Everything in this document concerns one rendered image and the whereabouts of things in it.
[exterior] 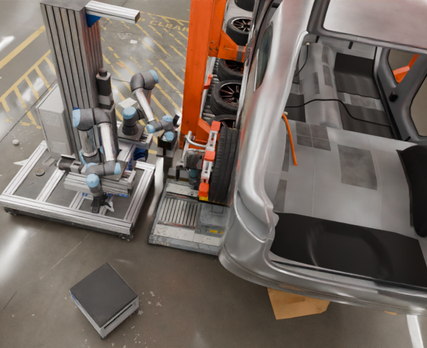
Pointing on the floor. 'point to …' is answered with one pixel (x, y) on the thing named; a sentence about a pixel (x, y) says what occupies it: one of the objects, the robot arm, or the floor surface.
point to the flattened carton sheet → (294, 304)
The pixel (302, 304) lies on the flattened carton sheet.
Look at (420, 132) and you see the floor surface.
